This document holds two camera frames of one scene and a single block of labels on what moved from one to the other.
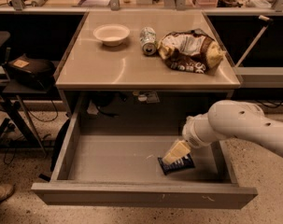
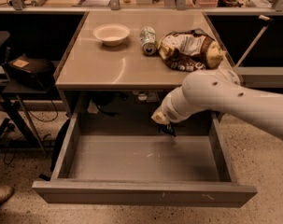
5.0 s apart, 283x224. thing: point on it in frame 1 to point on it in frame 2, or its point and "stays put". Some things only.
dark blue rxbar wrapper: x=185 y=162 to x=163 y=128
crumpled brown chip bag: x=191 y=51 stays put
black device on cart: x=33 y=73 stays put
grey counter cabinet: x=145 y=67 stays put
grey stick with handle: x=268 y=20 stays put
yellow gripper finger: x=180 y=149 to x=160 y=117
